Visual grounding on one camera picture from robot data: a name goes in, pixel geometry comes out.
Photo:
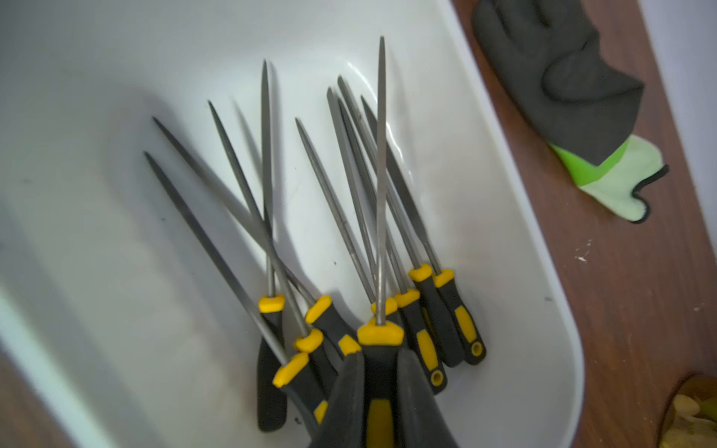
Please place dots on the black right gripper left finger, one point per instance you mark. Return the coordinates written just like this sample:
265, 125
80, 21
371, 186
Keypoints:
342, 425

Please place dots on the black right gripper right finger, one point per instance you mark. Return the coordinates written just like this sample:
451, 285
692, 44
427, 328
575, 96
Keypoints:
421, 423

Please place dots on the white plastic storage box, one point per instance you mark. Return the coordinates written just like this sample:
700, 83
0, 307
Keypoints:
111, 305

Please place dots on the amber glass plant vase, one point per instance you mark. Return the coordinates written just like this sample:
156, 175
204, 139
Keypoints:
690, 420

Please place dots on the black green work glove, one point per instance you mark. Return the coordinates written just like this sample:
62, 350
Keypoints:
547, 57

